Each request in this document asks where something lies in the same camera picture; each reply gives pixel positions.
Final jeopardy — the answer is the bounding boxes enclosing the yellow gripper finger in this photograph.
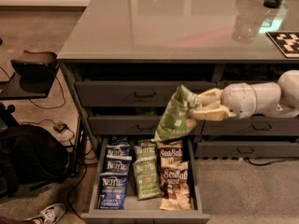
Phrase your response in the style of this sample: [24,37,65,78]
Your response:
[197,88,222,105]
[188,105,229,121]

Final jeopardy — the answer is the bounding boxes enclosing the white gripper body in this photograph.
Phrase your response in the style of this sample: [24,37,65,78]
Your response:
[221,83,257,119]

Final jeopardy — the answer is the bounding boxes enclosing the green jalapeno chip bag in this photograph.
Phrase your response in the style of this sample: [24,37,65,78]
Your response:
[154,85,202,142]

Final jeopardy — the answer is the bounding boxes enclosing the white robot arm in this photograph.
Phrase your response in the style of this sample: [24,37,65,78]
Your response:
[188,70,299,121]

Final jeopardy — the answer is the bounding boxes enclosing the top right grey drawer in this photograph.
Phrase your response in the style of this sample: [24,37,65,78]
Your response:
[215,80,236,90]

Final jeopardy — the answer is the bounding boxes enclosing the grey drawer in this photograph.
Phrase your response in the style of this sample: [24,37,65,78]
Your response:
[215,80,236,90]
[203,116,299,136]
[194,141,299,158]
[87,115,206,136]
[75,81,216,107]

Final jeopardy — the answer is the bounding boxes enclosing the bottom right grey drawer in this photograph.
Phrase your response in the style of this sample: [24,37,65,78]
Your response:
[194,141,299,158]

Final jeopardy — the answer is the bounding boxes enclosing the middle right grey drawer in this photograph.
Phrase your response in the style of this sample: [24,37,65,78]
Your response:
[203,116,299,136]

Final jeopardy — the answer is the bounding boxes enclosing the back brown sea salt bag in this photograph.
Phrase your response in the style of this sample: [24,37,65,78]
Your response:
[157,140,183,165]

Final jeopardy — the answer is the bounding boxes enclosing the brown sea salt bag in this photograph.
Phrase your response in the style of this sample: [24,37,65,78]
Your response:
[160,159,192,211]
[157,140,183,165]

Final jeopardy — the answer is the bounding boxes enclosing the back green chip bag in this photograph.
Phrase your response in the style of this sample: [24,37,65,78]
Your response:
[134,140,156,160]

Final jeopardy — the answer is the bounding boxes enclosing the front brown sea salt bag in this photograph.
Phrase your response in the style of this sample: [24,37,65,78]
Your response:
[160,159,192,211]

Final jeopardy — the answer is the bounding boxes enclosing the middle green chip bag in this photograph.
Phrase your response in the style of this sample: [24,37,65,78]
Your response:
[133,158,161,200]

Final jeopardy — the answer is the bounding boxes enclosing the grey counter cabinet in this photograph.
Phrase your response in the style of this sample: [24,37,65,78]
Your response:
[59,0,299,150]

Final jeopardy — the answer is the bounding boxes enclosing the rearmost dark blue chip bag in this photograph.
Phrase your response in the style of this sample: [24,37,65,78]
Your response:
[111,136,129,145]

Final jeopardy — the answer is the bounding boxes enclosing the middle blue Kettle chip bag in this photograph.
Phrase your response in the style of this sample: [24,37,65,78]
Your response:
[106,155,132,174]

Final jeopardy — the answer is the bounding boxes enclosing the middle left grey drawer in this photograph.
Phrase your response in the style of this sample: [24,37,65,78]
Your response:
[87,115,206,136]

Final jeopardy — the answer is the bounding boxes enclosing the top left grey drawer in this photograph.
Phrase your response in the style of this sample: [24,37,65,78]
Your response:
[75,81,216,107]

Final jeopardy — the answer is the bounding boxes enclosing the open bottom left drawer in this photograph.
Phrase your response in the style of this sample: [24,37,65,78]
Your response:
[81,136,210,224]

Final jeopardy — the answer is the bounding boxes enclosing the front blue Kettle chip bag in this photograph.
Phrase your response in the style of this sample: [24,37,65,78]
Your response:
[99,172,127,210]

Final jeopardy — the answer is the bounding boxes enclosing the black white marker board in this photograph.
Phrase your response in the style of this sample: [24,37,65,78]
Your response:
[266,31,299,58]

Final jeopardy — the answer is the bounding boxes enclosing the black power adapter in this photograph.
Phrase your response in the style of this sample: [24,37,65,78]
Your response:
[53,121,67,133]

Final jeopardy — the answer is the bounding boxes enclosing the black device on side table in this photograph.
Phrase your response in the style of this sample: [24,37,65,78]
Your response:
[10,49,58,80]

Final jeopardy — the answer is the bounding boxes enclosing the black backpack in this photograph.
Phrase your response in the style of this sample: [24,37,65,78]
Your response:
[0,125,68,197]

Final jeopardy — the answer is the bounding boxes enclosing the white sneaker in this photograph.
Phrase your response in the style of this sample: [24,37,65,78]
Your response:
[28,203,66,224]

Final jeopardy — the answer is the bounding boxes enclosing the black floor cable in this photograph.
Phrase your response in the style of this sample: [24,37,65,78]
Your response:
[65,131,94,219]

